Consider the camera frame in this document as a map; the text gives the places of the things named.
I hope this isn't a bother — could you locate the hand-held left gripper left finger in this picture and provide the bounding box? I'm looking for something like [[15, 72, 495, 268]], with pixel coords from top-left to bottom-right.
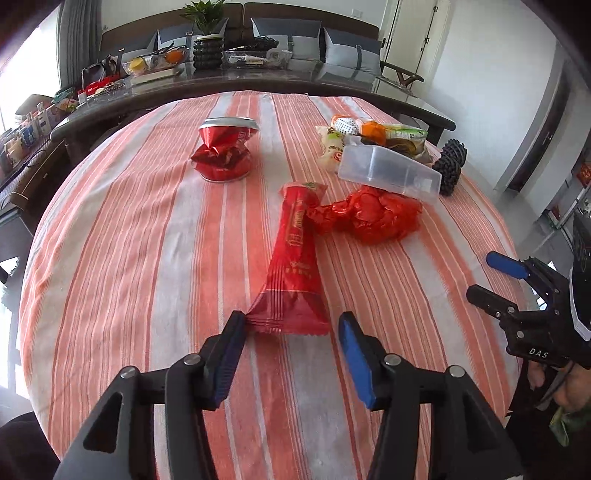
[[53, 310, 247, 480]]

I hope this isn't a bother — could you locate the white door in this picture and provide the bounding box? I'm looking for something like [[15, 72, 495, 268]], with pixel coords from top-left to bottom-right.
[[383, 0, 451, 70]]

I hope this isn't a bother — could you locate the orange snack wrapper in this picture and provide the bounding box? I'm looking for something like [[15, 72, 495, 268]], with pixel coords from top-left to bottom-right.
[[360, 121, 386, 145]]

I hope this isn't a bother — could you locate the grey blue pillow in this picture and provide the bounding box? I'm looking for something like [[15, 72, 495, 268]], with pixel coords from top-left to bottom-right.
[[323, 27, 383, 77], [157, 28, 195, 52], [252, 17, 320, 61]]

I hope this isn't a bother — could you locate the orange white striped tablecloth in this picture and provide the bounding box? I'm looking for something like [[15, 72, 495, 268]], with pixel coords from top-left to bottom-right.
[[18, 90, 532, 480]]

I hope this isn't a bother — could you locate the wooden chair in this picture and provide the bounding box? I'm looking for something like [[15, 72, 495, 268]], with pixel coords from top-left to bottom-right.
[[381, 60, 426, 89]]

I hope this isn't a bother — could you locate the white dotted snack wrapper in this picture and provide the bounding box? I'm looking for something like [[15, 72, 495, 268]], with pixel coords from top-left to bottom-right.
[[331, 115, 365, 137]]

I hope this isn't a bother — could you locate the crushed red can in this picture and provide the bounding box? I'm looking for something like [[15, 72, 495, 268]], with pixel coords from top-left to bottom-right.
[[191, 117, 260, 184]]

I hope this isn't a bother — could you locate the pale packet with green label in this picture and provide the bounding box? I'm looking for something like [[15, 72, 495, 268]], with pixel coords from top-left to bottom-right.
[[383, 124, 429, 141]]

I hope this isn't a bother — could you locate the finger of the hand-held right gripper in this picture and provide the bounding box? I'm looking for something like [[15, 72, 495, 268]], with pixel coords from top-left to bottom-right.
[[466, 284, 517, 320], [486, 251, 531, 280]]

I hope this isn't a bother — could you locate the green potted plant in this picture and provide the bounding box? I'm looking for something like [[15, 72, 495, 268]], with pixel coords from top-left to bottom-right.
[[180, 0, 229, 38]]

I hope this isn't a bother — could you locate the brown sofa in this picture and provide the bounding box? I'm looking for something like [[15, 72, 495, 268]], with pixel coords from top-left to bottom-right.
[[99, 2, 384, 77]]

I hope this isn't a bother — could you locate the clear plastic tray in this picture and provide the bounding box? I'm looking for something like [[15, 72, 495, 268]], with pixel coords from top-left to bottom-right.
[[224, 48, 294, 70]]

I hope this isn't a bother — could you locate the crumpled red plastic bag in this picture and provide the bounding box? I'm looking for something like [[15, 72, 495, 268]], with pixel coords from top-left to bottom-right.
[[307, 185, 423, 244]]

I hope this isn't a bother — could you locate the black ribbed plant pot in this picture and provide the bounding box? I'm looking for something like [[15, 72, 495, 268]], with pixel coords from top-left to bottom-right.
[[192, 34, 225, 71]]

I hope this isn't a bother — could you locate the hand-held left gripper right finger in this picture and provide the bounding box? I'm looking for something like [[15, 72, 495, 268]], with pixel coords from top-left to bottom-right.
[[338, 312, 525, 480]]

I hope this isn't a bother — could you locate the dark side cabinet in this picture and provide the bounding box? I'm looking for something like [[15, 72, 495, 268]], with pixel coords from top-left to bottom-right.
[[0, 134, 70, 222]]

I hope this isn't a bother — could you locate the long red snack wrapper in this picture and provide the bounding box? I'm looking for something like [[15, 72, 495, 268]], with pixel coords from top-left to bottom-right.
[[247, 181, 332, 337]]

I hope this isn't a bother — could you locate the dark glass-topped table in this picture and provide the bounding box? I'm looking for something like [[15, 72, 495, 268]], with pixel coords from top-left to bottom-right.
[[50, 60, 458, 158]]

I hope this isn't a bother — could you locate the dark gold snack packet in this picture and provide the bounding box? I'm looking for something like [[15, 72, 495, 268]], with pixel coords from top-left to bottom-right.
[[385, 138, 435, 163]]

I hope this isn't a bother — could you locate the black knobbly roller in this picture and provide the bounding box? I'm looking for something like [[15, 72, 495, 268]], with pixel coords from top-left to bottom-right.
[[431, 138, 468, 196]]

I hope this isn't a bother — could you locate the clear bowl with fruit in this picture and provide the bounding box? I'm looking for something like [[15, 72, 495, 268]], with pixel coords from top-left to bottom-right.
[[122, 48, 188, 75]]

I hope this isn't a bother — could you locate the red box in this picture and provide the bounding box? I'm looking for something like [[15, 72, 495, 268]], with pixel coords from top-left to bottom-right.
[[78, 78, 125, 100]]

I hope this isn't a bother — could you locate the grey curtain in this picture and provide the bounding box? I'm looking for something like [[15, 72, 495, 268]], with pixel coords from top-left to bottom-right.
[[58, 0, 105, 93]]

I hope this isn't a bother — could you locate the clear plastic container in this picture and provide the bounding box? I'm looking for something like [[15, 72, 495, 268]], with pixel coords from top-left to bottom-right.
[[337, 144, 443, 206]]

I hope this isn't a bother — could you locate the white wrapper with orange spot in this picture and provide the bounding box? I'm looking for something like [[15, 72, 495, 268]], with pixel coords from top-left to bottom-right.
[[318, 127, 356, 172]]

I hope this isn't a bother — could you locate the person's right hand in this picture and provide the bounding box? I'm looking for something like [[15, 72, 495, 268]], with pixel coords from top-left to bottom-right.
[[527, 359, 591, 412]]

